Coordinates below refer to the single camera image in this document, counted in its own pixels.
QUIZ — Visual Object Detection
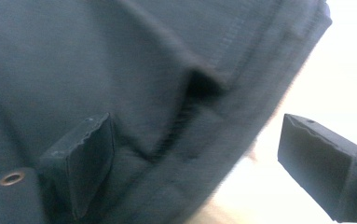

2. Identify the black pleated skirt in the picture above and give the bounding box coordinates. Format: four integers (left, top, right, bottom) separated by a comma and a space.
0, 0, 334, 224

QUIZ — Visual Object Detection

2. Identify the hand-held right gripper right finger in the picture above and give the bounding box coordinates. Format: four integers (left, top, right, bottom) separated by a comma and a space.
277, 113, 357, 224

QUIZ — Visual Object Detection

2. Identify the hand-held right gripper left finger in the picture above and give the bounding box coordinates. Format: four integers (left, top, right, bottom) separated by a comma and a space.
0, 112, 116, 224

